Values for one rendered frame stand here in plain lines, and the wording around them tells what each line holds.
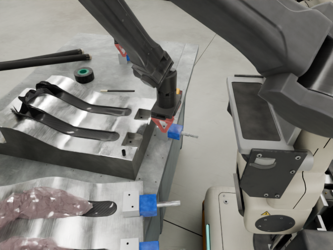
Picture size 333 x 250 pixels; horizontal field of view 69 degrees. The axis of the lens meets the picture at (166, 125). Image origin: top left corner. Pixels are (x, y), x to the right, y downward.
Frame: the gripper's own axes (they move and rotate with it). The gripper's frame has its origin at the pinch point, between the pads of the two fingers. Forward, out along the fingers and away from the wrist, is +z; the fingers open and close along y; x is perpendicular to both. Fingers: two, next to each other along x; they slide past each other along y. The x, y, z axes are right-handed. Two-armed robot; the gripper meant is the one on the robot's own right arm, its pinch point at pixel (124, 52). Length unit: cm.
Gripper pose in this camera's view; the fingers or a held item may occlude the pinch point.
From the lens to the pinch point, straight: 120.4
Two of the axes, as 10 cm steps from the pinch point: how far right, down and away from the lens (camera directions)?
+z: 0.1, 7.2, 6.9
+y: 1.1, 6.9, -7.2
